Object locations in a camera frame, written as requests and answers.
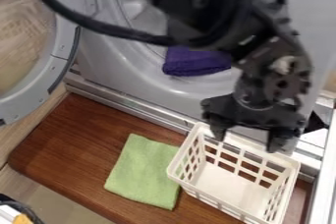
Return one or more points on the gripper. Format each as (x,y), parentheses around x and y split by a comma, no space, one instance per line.
(256,108)

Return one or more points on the white basket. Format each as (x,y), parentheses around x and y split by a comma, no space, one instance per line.
(236,175)

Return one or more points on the purple cloth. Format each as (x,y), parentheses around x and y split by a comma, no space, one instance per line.
(195,61)

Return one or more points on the green cloth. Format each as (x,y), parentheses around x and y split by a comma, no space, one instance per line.
(143,171)

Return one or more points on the washing machine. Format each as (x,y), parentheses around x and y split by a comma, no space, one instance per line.
(131,54)

